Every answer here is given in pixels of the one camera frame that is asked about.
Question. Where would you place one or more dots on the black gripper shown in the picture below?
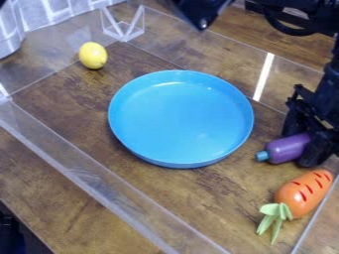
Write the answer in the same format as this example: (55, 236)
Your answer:
(312, 108)

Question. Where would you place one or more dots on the purple toy eggplant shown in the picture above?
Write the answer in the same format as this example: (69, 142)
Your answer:
(285, 149)

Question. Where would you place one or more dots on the blue round tray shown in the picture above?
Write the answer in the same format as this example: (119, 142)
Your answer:
(181, 119)

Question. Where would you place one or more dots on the orange toy carrot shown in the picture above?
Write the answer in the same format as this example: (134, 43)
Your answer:
(296, 199)

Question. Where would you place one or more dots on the yellow toy lemon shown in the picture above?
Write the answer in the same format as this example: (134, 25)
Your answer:
(93, 55)

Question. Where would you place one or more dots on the grey checked curtain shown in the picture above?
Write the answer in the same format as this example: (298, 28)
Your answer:
(23, 16)

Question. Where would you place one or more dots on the clear acrylic enclosure wall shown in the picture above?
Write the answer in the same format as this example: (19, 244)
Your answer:
(163, 228)

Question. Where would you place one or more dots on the clear acrylic corner bracket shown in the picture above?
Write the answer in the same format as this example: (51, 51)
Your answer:
(121, 30)

